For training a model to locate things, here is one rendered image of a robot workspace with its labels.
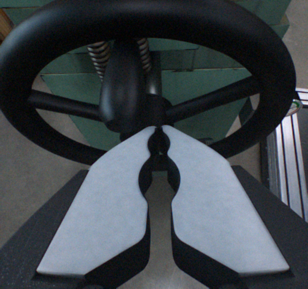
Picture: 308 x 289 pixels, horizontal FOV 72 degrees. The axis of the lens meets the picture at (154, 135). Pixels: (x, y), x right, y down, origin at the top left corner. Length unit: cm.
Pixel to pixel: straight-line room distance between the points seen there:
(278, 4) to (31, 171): 117
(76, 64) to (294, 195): 82
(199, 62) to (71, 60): 23
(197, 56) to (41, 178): 100
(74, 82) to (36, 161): 84
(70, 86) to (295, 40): 159
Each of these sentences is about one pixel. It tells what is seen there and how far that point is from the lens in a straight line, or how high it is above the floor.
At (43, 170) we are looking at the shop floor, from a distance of 122.
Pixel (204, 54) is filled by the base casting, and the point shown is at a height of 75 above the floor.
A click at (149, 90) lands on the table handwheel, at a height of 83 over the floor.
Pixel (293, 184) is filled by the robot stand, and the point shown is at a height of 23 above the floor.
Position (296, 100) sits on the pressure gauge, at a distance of 48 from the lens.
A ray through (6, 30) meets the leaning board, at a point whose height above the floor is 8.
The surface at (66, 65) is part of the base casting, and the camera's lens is 45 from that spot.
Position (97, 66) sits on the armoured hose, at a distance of 26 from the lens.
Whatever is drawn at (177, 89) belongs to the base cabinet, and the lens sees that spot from 47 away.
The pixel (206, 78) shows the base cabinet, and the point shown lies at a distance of 46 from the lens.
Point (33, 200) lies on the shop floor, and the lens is 120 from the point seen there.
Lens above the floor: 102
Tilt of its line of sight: 63 degrees down
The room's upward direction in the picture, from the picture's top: 4 degrees counter-clockwise
